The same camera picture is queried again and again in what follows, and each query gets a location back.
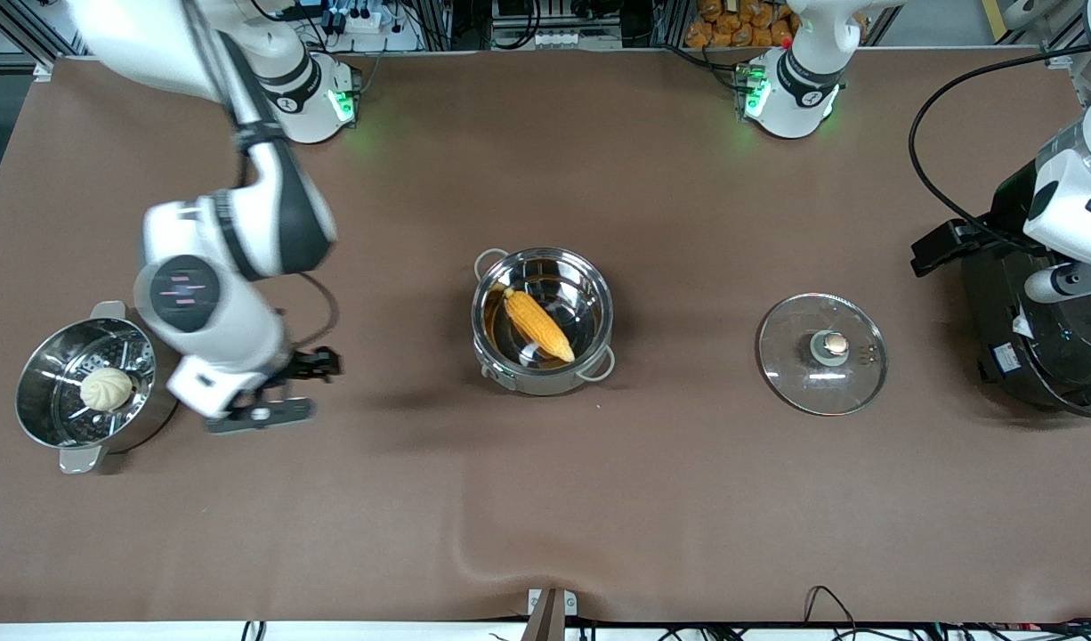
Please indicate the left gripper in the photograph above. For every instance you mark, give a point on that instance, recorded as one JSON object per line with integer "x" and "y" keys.
{"x": 997, "y": 223}

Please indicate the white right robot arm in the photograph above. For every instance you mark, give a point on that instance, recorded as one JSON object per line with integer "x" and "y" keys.
{"x": 278, "y": 214}

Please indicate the metal table clamp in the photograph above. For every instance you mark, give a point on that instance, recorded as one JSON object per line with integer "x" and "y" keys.
{"x": 550, "y": 614}

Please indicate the black rice cooker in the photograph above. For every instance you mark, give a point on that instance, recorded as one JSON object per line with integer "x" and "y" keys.
{"x": 1057, "y": 356}

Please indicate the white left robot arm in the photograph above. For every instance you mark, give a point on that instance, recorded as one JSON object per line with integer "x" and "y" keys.
{"x": 799, "y": 89}

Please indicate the stainless steel cooking pot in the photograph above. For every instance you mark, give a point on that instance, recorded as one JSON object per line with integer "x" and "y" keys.
{"x": 590, "y": 294}

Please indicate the yellow corn cob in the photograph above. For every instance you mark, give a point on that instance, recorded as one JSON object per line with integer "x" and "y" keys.
{"x": 538, "y": 325}

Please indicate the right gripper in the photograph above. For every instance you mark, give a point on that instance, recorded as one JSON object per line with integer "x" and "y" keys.
{"x": 307, "y": 364}

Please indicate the small white power strip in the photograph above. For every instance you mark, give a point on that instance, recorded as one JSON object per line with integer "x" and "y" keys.
{"x": 561, "y": 38}

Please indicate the glass pot lid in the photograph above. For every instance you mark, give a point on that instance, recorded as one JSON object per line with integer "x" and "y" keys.
{"x": 821, "y": 383}

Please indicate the white steamed bun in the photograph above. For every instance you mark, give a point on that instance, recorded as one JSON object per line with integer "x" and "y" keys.
{"x": 107, "y": 389}

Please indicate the stainless steel steamer pot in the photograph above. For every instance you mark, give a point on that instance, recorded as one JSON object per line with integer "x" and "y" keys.
{"x": 149, "y": 392}

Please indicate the brown table mat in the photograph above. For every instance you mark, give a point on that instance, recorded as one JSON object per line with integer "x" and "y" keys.
{"x": 545, "y": 507}

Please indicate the white power strip with plugs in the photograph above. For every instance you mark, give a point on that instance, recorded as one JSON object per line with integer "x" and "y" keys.
{"x": 367, "y": 22}

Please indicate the aluminium frame profile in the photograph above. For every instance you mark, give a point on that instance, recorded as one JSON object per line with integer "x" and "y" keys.
{"x": 43, "y": 49}

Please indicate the pile of orange breads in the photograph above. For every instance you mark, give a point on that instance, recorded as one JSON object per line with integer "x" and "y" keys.
{"x": 741, "y": 25}

